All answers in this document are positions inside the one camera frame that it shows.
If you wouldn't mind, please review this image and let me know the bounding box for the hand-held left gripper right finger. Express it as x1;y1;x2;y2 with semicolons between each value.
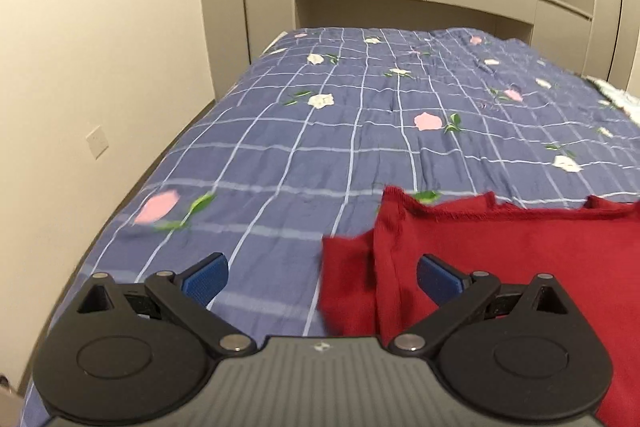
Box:
387;254;571;357

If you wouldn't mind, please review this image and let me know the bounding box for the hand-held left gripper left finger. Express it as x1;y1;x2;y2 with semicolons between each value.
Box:
75;252;257;356

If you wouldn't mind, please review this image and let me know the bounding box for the red long-sleeve shirt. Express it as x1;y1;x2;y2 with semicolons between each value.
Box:
319;186;640;427

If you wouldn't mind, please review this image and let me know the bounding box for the blue checked floral blanket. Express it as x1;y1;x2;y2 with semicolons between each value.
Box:
22;26;640;427

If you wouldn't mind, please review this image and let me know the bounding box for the light patterned cloth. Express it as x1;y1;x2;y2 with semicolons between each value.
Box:
587;76;640;125

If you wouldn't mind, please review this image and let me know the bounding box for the beige tall wardrobe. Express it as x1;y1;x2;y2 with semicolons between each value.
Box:
534;0;640;94
194;0;297;102

